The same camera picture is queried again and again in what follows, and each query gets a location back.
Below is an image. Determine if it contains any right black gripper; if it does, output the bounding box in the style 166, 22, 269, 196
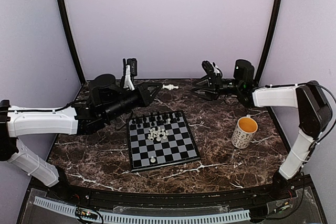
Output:
191, 73, 243, 101

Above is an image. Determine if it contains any black grey chessboard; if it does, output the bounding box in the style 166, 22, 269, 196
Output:
127, 111, 201, 173

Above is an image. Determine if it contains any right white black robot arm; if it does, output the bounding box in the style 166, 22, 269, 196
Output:
192, 59, 335, 180

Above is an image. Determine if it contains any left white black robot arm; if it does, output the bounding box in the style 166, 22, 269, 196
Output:
1, 74, 163, 201

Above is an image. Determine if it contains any white chess piece pile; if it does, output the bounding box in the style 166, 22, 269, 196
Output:
147, 127, 169, 142

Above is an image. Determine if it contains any white patterned mug yellow inside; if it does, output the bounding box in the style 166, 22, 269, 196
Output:
231, 115, 258, 149

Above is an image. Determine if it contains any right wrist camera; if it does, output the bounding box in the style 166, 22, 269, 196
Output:
202, 61, 223, 77

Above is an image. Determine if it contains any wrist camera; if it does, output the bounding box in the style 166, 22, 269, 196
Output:
120, 58, 138, 90
202, 61, 223, 77

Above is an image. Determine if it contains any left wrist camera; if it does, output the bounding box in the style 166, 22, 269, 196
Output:
120, 58, 138, 90

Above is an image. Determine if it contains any right black frame post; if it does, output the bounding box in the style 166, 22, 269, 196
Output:
255, 0, 281, 83

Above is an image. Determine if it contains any black frame post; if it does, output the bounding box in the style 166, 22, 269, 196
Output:
255, 0, 281, 83
57, 0, 86, 85

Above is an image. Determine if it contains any black front rail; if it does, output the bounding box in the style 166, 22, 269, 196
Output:
47, 184, 297, 210

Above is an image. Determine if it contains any white slotted cable duct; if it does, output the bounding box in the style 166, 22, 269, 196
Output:
33, 196, 250, 223

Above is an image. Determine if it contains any left black frame post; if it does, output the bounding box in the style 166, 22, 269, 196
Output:
57, 0, 86, 85

